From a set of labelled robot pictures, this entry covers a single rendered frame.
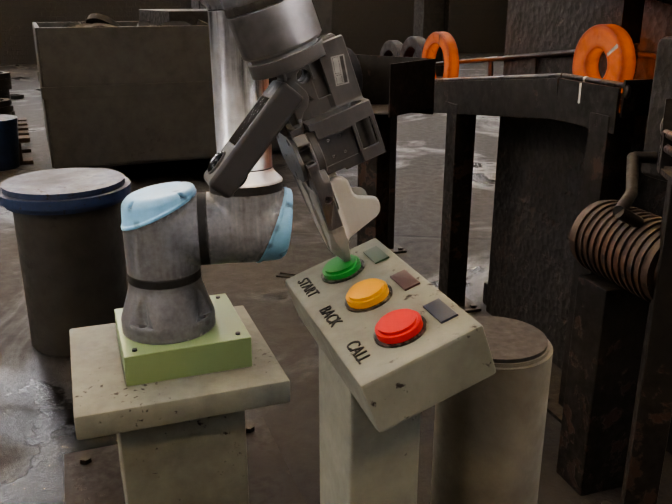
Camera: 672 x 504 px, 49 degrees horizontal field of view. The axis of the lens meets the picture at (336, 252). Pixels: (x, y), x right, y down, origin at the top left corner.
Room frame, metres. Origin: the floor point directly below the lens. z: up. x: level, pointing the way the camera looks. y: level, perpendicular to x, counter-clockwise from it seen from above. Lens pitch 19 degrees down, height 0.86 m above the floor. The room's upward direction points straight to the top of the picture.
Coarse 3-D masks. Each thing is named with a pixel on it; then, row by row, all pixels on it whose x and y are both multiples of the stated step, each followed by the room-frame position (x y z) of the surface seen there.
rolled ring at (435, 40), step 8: (440, 32) 2.17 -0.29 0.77; (432, 40) 2.20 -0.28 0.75; (440, 40) 2.16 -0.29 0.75; (448, 40) 2.13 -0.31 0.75; (424, 48) 2.25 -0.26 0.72; (432, 48) 2.23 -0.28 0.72; (448, 48) 2.11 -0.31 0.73; (456, 48) 2.12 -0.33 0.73; (424, 56) 2.25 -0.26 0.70; (432, 56) 2.24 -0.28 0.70; (448, 56) 2.11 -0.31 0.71; (456, 56) 2.11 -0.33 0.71; (448, 64) 2.10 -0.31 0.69; (456, 64) 2.11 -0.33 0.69; (448, 72) 2.10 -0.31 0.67; (456, 72) 2.11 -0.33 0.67
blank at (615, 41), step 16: (592, 32) 1.52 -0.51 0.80; (608, 32) 1.48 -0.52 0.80; (624, 32) 1.47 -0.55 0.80; (576, 48) 1.57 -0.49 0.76; (592, 48) 1.52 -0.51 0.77; (608, 48) 1.47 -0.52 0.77; (624, 48) 1.44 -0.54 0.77; (576, 64) 1.56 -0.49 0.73; (592, 64) 1.54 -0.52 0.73; (608, 64) 1.47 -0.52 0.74; (624, 64) 1.43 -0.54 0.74
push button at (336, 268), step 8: (352, 256) 0.71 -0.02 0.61; (328, 264) 0.71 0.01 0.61; (336, 264) 0.70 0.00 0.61; (344, 264) 0.70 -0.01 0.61; (352, 264) 0.69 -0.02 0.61; (360, 264) 0.70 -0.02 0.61; (328, 272) 0.69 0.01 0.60; (336, 272) 0.69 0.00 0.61; (344, 272) 0.68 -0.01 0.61; (352, 272) 0.69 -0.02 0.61
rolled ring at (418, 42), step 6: (414, 36) 2.36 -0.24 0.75; (420, 36) 2.36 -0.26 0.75; (408, 42) 2.38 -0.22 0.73; (414, 42) 2.34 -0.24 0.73; (420, 42) 2.32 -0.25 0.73; (402, 48) 2.42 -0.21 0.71; (408, 48) 2.39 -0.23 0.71; (414, 48) 2.34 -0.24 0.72; (420, 48) 2.30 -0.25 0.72; (402, 54) 2.42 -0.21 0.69; (408, 54) 2.41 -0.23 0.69; (420, 54) 2.29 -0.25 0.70
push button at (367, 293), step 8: (368, 280) 0.64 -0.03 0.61; (376, 280) 0.64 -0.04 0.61; (352, 288) 0.64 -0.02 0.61; (360, 288) 0.63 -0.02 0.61; (368, 288) 0.63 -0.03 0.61; (376, 288) 0.62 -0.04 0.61; (384, 288) 0.62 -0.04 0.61; (352, 296) 0.62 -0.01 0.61; (360, 296) 0.62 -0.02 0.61; (368, 296) 0.61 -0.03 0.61; (376, 296) 0.62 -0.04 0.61; (384, 296) 0.62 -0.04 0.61; (352, 304) 0.62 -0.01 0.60; (360, 304) 0.61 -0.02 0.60; (368, 304) 0.61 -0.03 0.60
